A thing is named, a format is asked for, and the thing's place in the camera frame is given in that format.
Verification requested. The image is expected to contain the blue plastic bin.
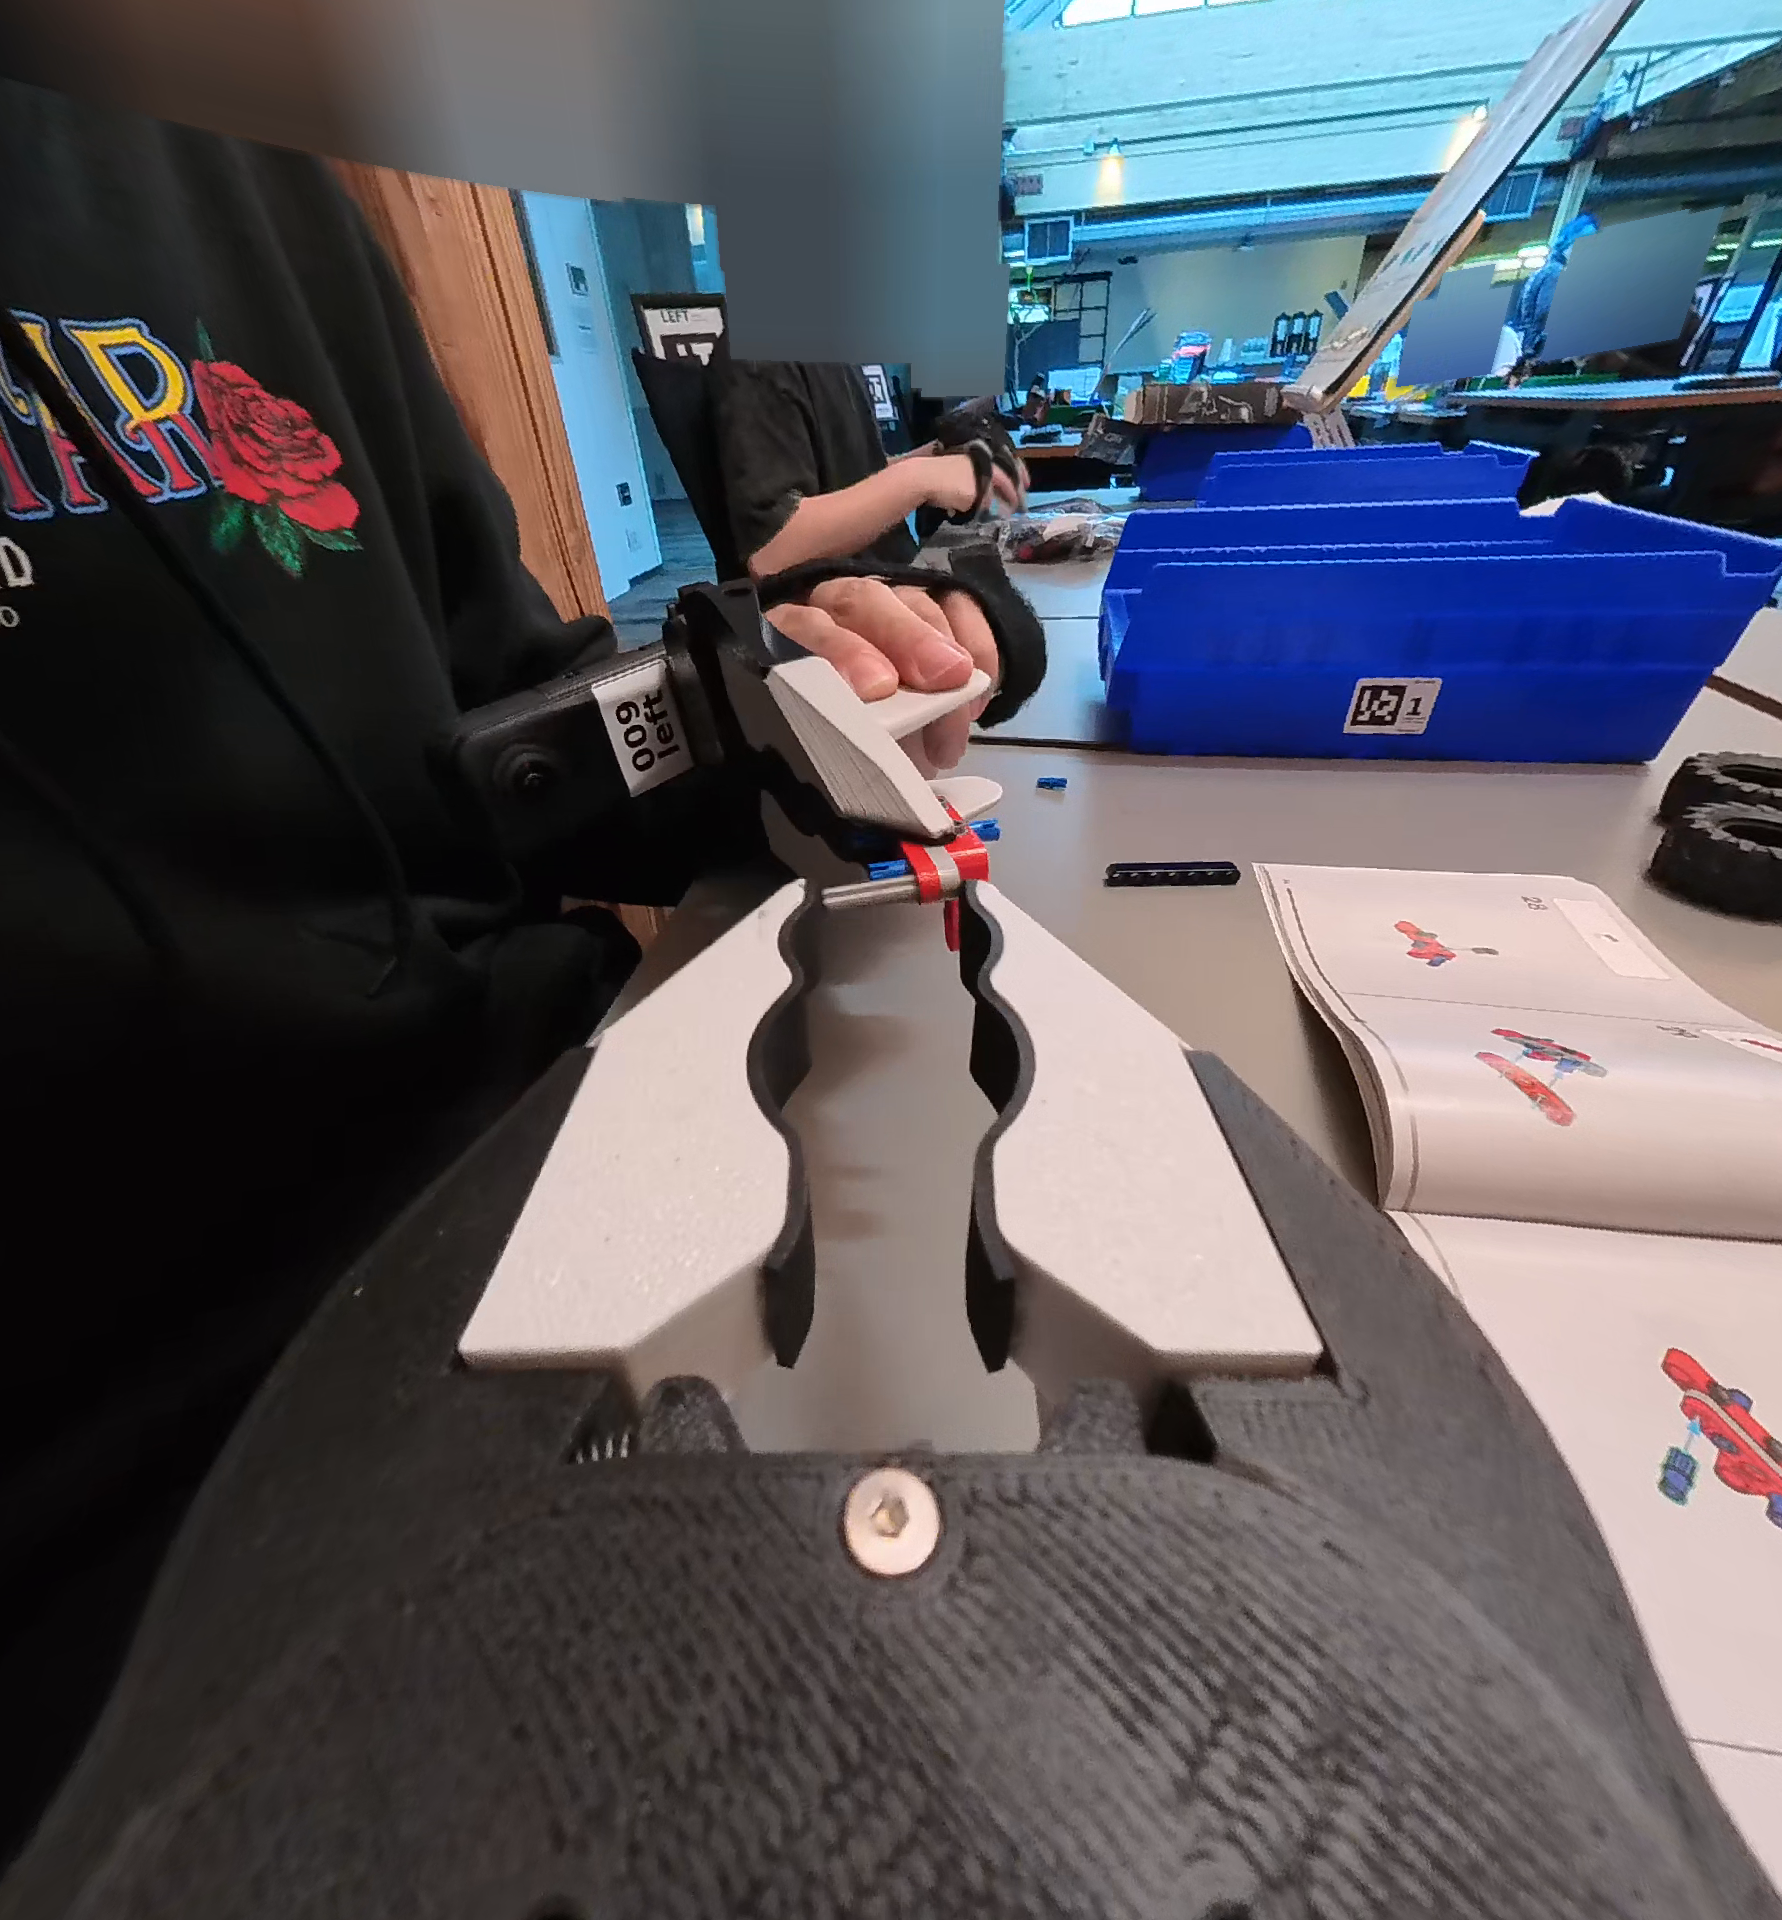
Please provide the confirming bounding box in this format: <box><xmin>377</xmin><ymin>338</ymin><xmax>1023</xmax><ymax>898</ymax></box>
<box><xmin>1195</xmin><ymin>440</ymin><xmax>1541</xmax><ymax>515</ymax></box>
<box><xmin>1097</xmin><ymin>494</ymin><xmax>1782</xmax><ymax>768</ymax></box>
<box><xmin>1130</xmin><ymin>422</ymin><xmax>1319</xmax><ymax>502</ymax></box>

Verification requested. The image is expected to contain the dark toy parts pile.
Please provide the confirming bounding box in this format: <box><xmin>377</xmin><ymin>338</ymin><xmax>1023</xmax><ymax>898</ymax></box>
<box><xmin>999</xmin><ymin>509</ymin><xmax>1133</xmax><ymax>566</ymax></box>

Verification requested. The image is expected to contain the red toy brick assembly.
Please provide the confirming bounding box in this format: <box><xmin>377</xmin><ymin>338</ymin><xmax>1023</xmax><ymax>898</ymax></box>
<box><xmin>858</xmin><ymin>809</ymin><xmax>1003</xmax><ymax>956</ymax></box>

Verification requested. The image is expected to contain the wooden column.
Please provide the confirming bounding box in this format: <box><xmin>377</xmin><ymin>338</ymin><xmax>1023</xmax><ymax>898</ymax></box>
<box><xmin>329</xmin><ymin>155</ymin><xmax>607</xmax><ymax>623</ymax></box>

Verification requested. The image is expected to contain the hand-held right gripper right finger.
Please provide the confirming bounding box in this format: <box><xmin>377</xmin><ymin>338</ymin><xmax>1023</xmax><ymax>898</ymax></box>
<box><xmin>960</xmin><ymin>878</ymin><xmax>1329</xmax><ymax>1446</ymax></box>

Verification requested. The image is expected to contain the open instruction booklet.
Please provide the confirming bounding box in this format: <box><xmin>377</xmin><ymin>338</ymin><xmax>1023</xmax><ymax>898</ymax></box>
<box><xmin>1250</xmin><ymin>858</ymin><xmax>1782</xmax><ymax>1920</ymax></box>

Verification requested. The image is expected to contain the long wooden-edged table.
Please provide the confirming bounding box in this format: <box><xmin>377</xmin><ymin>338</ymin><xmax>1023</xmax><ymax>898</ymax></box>
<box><xmin>1430</xmin><ymin>372</ymin><xmax>1782</xmax><ymax>528</ymax></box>

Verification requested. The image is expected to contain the black toy tire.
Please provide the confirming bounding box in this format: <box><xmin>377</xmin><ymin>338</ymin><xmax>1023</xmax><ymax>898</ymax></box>
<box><xmin>1657</xmin><ymin>749</ymin><xmax>1782</xmax><ymax>827</ymax></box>
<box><xmin>1644</xmin><ymin>802</ymin><xmax>1782</xmax><ymax>924</ymax></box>

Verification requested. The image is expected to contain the grey printed cardboard box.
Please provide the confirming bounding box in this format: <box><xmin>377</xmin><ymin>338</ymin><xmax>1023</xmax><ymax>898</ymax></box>
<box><xmin>1123</xmin><ymin>379</ymin><xmax>1298</xmax><ymax>431</ymax></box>

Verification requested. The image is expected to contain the person's left hand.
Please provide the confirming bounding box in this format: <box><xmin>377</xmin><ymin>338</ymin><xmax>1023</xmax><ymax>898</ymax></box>
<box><xmin>772</xmin><ymin>580</ymin><xmax>998</xmax><ymax>773</ymax></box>

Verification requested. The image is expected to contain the person in black hoodie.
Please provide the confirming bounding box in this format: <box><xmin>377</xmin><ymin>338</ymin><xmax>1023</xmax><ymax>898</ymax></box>
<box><xmin>0</xmin><ymin>60</ymin><xmax>684</xmax><ymax>1920</ymax></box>

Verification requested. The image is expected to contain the grey desk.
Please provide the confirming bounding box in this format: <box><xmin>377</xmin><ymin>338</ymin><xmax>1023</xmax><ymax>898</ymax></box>
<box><xmin>591</xmin><ymin>692</ymin><xmax>1782</xmax><ymax>1453</ymax></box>

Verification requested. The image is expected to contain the wooden display board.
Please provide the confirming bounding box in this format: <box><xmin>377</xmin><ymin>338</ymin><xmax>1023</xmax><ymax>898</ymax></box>
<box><xmin>1286</xmin><ymin>0</ymin><xmax>1646</xmax><ymax>419</ymax></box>

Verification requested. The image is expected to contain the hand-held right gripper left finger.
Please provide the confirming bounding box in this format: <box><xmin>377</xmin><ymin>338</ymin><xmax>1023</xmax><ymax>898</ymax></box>
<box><xmin>453</xmin><ymin>878</ymin><xmax>821</xmax><ymax>1429</ymax></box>

